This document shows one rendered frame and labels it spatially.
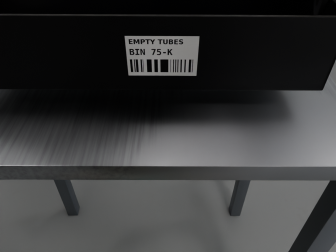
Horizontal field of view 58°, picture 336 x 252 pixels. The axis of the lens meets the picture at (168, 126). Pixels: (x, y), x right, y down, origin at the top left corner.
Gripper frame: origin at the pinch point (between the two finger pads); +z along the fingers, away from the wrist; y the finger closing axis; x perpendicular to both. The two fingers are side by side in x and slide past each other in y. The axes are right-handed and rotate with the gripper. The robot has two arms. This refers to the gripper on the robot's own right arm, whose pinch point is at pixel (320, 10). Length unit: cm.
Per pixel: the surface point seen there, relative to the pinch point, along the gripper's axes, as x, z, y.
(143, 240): -9, 93, 32
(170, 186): -34, 93, 22
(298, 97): 4.8, 12.5, 1.1
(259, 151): 16.9, 12.2, 10.3
